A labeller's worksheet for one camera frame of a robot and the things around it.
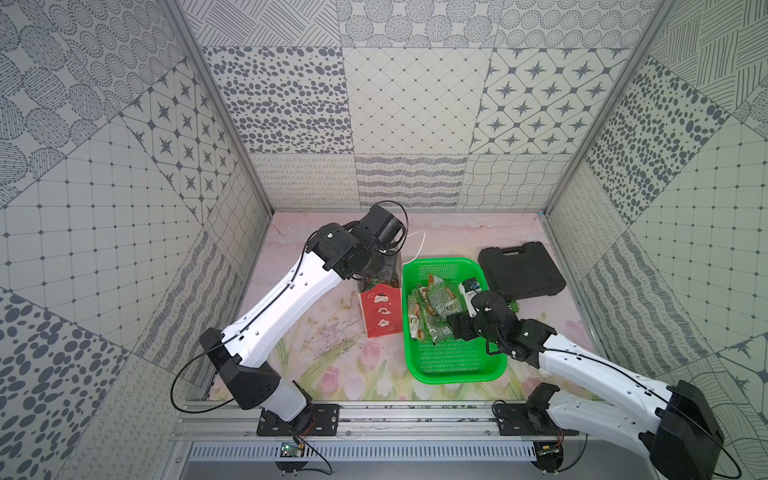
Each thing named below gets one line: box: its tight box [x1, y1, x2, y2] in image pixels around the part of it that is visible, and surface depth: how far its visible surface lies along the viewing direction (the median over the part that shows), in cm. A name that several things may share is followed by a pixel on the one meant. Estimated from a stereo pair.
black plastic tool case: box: [478, 241, 567, 300], surface depth 102 cm
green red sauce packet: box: [408, 286, 437, 344], surface depth 85 cm
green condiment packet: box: [420, 274, 463, 318], surface depth 90 cm
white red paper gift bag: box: [359, 248, 404, 338], surface depth 79 cm
